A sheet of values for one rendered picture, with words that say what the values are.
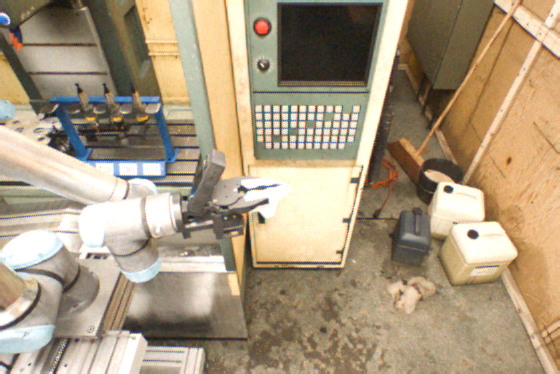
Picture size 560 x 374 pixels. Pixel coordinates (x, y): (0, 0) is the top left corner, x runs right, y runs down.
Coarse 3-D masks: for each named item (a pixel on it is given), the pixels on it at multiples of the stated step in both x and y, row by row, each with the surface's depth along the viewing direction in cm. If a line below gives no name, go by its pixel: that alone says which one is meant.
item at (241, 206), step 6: (240, 198) 61; (258, 198) 61; (264, 198) 61; (234, 204) 60; (240, 204) 60; (246, 204) 60; (252, 204) 60; (258, 204) 61; (264, 204) 62; (234, 210) 60; (240, 210) 60; (246, 210) 60
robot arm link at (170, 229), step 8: (152, 200) 60; (160, 200) 60; (168, 200) 60; (152, 208) 59; (160, 208) 59; (168, 208) 59; (152, 216) 58; (160, 216) 59; (168, 216) 59; (152, 224) 59; (160, 224) 59; (168, 224) 59; (152, 232) 59; (160, 232) 59; (168, 232) 60; (176, 232) 62
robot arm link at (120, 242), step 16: (96, 208) 59; (112, 208) 58; (128, 208) 58; (144, 208) 59; (80, 224) 57; (96, 224) 57; (112, 224) 57; (128, 224) 58; (144, 224) 58; (96, 240) 58; (112, 240) 59; (128, 240) 60; (144, 240) 63
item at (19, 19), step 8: (8, 0) 114; (16, 0) 118; (24, 0) 122; (32, 0) 125; (40, 0) 130; (48, 0) 134; (8, 8) 115; (16, 8) 118; (24, 8) 122; (32, 8) 125; (40, 8) 130; (16, 16) 118; (24, 16) 122; (32, 16) 126; (16, 24) 119
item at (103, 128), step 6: (78, 126) 181; (84, 126) 181; (90, 126) 181; (102, 126) 181; (108, 126) 182; (114, 126) 181; (126, 126) 181; (84, 132) 180; (90, 132) 181; (96, 132) 181; (102, 132) 181; (120, 132) 182; (126, 132) 186; (90, 138) 183; (120, 138) 185
